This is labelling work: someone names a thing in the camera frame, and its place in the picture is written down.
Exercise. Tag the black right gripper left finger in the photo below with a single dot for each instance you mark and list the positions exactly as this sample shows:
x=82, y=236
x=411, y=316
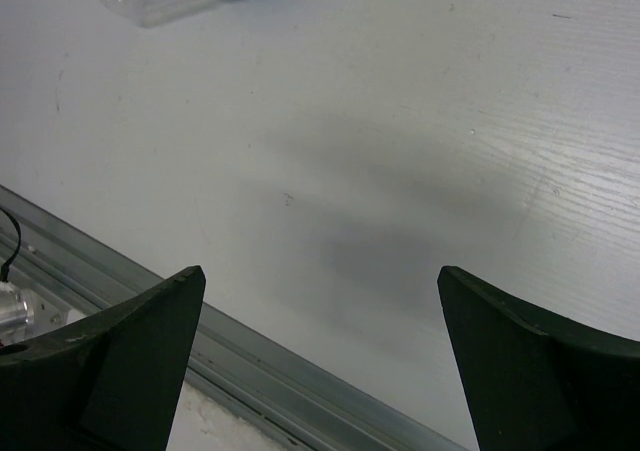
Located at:
x=110, y=381

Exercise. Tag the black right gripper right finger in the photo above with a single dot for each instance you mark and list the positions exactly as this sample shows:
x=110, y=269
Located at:
x=535, y=380

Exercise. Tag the aluminium front rail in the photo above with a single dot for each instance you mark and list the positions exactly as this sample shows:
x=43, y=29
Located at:
x=291, y=400

